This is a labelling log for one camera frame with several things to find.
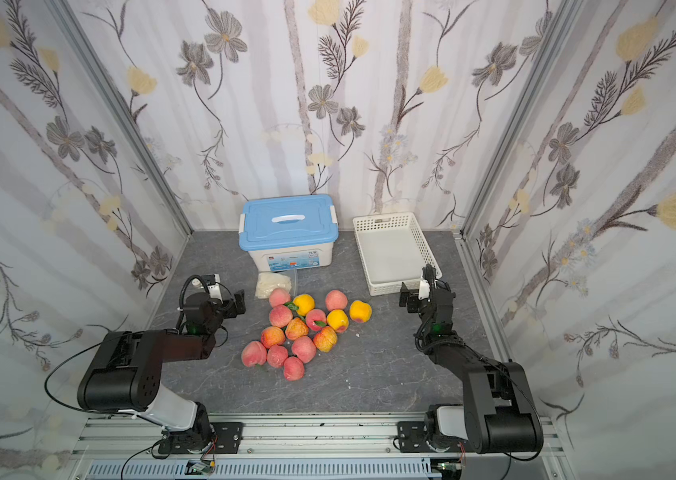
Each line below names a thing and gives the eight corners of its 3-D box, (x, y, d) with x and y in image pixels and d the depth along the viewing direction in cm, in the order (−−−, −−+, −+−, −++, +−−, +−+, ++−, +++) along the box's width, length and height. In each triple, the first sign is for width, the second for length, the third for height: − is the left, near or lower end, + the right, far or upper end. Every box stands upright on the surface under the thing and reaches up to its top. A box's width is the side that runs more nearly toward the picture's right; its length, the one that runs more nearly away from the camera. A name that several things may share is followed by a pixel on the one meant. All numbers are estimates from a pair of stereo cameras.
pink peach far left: (244, 368, 87) (239, 362, 83) (249, 347, 91) (244, 340, 87) (265, 368, 87) (261, 362, 83) (268, 347, 91) (265, 340, 87)
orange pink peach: (263, 351, 91) (259, 343, 86) (266, 335, 94) (262, 326, 90) (284, 351, 91) (280, 343, 86) (286, 335, 94) (283, 326, 90)
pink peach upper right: (325, 315, 99) (325, 306, 94) (326, 299, 103) (325, 290, 98) (347, 315, 99) (347, 306, 94) (347, 299, 103) (347, 290, 98)
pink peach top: (270, 307, 99) (268, 302, 96) (272, 293, 102) (270, 288, 100) (289, 307, 99) (287, 302, 96) (290, 293, 102) (289, 288, 100)
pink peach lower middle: (292, 363, 86) (290, 358, 83) (295, 340, 91) (293, 335, 88) (315, 363, 86) (314, 358, 83) (317, 340, 91) (316, 335, 88)
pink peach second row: (271, 330, 95) (267, 322, 91) (274, 313, 99) (271, 304, 95) (291, 330, 95) (288, 322, 91) (293, 313, 99) (291, 304, 95)
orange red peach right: (324, 356, 89) (323, 350, 85) (313, 343, 92) (311, 336, 88) (340, 343, 92) (340, 336, 87) (328, 330, 94) (327, 323, 90)
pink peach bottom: (284, 381, 85) (282, 375, 81) (287, 361, 88) (284, 355, 84) (303, 381, 85) (301, 375, 81) (305, 361, 88) (303, 355, 84)
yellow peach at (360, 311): (346, 317, 98) (346, 310, 94) (355, 305, 101) (355, 297, 97) (363, 327, 95) (364, 320, 92) (372, 314, 99) (373, 306, 95)
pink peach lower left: (265, 363, 86) (262, 359, 84) (274, 346, 89) (272, 342, 87) (280, 369, 85) (279, 366, 82) (289, 352, 88) (288, 348, 86)
